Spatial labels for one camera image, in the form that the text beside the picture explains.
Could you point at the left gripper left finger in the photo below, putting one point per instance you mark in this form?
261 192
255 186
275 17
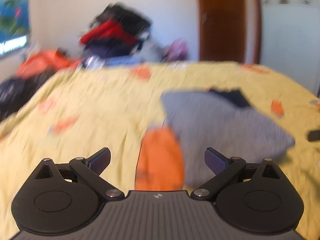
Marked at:
62 198

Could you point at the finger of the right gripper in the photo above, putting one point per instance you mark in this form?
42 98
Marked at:
313 136

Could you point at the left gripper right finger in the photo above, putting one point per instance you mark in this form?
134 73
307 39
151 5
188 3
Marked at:
253 197

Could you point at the navy and grey knit sweater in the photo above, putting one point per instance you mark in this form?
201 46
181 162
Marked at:
204 119

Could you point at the dark patterned clothes at left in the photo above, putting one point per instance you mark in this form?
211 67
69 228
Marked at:
16 91

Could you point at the pile of dark clothes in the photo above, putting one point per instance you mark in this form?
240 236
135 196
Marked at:
132 21

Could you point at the yellow carrot print quilt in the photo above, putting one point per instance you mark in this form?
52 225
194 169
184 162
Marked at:
78 112

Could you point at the white wardrobe with flower decals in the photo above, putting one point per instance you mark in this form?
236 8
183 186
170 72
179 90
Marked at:
290 39

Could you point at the orange plastic bag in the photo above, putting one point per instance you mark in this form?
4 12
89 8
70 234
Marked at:
46 59

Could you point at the light blue folded blanket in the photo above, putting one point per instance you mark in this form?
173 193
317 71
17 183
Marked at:
122 61

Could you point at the pink plastic bag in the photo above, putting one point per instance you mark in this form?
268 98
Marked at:
177 51

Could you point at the brown wooden door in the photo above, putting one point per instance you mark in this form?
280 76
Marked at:
222 30

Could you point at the red garment on pile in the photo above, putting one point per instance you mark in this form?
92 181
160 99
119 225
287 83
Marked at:
108 29

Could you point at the lotus print window blind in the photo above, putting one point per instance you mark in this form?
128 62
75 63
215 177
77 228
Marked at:
14 19

